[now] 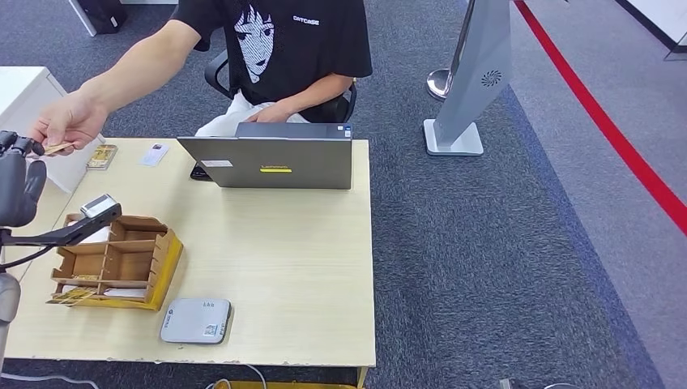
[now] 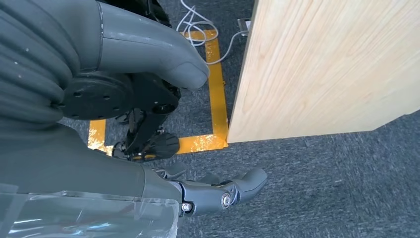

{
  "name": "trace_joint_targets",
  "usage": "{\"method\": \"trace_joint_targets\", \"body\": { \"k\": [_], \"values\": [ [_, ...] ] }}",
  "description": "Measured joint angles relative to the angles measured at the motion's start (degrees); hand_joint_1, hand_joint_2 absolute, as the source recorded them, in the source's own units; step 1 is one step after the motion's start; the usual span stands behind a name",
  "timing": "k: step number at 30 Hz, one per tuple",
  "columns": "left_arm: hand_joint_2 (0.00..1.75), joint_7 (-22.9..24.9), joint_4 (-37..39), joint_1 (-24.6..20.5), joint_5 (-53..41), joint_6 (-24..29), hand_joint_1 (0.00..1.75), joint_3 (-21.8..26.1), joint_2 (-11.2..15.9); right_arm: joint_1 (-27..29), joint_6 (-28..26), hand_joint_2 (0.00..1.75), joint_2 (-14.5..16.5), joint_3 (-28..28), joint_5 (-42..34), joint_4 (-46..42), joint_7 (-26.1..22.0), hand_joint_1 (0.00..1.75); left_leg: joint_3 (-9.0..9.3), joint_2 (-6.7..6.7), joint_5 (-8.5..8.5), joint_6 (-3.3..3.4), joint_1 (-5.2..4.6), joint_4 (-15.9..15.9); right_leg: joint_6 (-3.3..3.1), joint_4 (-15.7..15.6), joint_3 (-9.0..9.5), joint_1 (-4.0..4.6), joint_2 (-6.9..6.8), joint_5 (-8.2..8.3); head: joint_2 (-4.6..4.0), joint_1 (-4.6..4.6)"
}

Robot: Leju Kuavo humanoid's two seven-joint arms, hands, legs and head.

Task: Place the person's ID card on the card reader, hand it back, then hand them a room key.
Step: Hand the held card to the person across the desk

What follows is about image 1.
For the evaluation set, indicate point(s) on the person's right hand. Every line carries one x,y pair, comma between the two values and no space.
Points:
72,123

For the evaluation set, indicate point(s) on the stack of gold key cards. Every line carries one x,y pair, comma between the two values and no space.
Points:
102,157

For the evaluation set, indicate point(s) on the white panel leg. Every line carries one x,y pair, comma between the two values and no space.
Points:
83,18

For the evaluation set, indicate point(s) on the grey kiosk stand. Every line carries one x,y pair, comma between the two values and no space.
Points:
476,80

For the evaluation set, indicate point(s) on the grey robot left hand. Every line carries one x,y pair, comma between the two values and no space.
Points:
13,188

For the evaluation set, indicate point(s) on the black bag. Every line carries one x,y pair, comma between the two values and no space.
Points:
103,14

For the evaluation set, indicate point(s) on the clear acrylic stand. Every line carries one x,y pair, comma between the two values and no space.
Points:
677,53

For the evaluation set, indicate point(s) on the white cabinet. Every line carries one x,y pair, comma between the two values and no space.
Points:
21,91

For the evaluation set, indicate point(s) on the red floor tape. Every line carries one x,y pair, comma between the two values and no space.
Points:
606,129

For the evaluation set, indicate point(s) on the person's left hand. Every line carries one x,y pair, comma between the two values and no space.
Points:
271,114

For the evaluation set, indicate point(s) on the pale blue ID card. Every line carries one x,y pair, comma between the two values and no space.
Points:
154,154

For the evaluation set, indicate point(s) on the grey laptop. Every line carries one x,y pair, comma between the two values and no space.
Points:
279,162

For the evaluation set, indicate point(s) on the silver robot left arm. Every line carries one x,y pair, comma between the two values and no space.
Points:
8,298

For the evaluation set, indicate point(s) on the person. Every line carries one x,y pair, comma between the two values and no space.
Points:
295,53

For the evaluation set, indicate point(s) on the black phone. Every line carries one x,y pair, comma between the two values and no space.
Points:
198,173

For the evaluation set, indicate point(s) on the person's left forearm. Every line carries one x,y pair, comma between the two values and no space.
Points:
319,94

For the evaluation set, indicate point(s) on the white blank card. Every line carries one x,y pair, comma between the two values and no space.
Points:
126,293

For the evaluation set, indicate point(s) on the person's right forearm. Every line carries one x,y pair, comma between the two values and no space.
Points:
145,64

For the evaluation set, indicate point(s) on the white platform with black edge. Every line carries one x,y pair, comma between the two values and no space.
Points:
660,16

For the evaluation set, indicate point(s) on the wooden card organizer box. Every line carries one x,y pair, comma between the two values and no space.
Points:
163,263

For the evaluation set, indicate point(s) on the grey card reader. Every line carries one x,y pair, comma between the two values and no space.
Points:
194,321

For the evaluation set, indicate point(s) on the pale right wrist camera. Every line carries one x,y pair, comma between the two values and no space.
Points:
507,384

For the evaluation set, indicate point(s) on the small gold key card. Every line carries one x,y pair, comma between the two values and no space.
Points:
86,278

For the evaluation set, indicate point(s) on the chrome stanchion post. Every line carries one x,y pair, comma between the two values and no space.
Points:
438,85

